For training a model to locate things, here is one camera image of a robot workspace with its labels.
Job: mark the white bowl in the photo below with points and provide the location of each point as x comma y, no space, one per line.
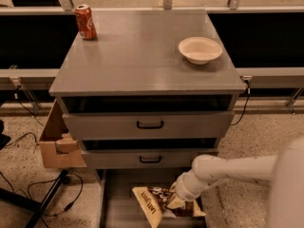
200,50

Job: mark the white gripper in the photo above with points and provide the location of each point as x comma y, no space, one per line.
182,189

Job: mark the cardboard box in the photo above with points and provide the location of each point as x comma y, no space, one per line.
58,149

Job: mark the grey bottom drawer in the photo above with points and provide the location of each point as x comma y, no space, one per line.
120,208

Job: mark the grey drawer cabinet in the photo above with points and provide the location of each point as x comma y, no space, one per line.
135,67

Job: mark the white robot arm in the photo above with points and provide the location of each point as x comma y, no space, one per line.
283,172

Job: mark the grey drawer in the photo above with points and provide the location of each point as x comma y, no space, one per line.
120,208
124,126
148,158

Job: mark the grey top drawer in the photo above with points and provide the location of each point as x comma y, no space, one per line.
124,126

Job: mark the orange soda can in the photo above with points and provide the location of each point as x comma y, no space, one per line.
85,22

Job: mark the brown chip bag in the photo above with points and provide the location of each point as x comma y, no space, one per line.
153,202

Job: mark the grey middle drawer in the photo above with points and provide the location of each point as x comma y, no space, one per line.
148,158

